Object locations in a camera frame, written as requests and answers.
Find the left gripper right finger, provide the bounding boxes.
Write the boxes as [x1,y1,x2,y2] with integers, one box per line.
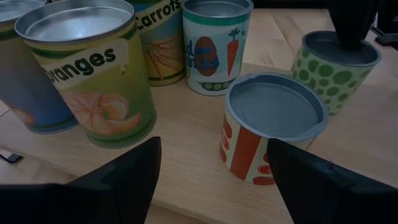
[266,138,398,224]

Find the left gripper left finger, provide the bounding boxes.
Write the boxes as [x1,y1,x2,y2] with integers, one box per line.
[0,136,162,224]

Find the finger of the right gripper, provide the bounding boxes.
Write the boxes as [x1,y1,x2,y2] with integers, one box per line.
[328,0,384,52]

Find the green dotted peas can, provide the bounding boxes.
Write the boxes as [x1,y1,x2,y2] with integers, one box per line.
[290,30,382,116]

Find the diced tomatoes can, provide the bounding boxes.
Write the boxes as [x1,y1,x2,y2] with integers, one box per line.
[218,72,330,187]

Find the green oranges tin can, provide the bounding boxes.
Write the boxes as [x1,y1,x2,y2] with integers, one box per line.
[14,0,157,149]

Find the peaches tin can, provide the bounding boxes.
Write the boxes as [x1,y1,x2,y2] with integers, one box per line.
[0,0,79,135]

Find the garden vegetables tin can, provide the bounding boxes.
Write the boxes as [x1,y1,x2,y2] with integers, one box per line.
[181,0,255,97]

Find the carrots tin can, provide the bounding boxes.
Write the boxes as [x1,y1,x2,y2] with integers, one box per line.
[126,0,187,88]

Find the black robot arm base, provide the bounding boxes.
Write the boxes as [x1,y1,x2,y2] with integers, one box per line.
[371,0,398,50]

